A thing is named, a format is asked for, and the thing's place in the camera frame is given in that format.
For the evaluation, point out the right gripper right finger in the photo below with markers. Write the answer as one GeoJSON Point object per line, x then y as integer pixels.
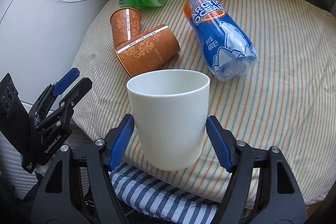
{"type": "Point", "coordinates": [278, 198]}

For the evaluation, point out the white plastic cup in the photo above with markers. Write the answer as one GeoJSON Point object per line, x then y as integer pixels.
{"type": "Point", "coordinates": [170, 108]}

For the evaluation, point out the orange paper cup with seam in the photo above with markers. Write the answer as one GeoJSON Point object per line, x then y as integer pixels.
{"type": "Point", "coordinates": [125, 24]}

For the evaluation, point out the black camera phone mount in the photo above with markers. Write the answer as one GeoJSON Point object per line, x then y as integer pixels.
{"type": "Point", "coordinates": [15, 122]}

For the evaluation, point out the blue white striped cloth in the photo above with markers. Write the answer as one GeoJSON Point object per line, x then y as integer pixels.
{"type": "Point", "coordinates": [156, 198]}

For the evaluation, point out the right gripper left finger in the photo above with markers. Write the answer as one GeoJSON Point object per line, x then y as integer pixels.
{"type": "Point", "coordinates": [77, 187]}

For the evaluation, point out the blue Arctic Ocean bottle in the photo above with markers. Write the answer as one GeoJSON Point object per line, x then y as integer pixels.
{"type": "Point", "coordinates": [227, 50]}

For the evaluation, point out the striped yellow seat cushion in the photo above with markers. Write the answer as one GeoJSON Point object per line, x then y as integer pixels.
{"type": "Point", "coordinates": [287, 99]}

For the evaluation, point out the white sofa armrest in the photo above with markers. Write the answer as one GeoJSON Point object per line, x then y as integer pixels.
{"type": "Point", "coordinates": [40, 39]}

